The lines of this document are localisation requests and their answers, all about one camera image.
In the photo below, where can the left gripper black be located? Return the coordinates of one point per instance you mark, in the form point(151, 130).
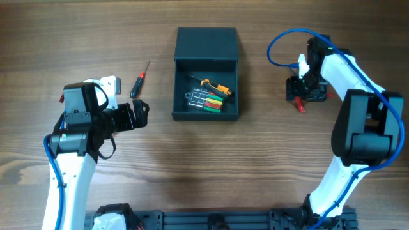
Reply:
point(131, 115)

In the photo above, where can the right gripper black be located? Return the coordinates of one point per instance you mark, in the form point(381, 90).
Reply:
point(300, 93)

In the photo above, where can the red-handled wire stripper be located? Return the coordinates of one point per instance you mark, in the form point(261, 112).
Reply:
point(300, 106)

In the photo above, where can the clear pack of colourful screwdrivers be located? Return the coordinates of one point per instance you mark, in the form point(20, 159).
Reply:
point(204, 100)

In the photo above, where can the orange black long-nose pliers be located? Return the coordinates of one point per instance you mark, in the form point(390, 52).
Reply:
point(214, 87)

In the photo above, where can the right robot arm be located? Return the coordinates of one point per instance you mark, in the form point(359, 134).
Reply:
point(366, 131)

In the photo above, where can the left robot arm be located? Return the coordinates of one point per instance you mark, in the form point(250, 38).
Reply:
point(73, 148)

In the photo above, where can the dark green open box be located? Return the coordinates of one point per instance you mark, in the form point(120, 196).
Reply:
point(208, 53)

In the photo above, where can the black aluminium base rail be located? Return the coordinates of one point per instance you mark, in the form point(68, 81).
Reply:
point(273, 219)

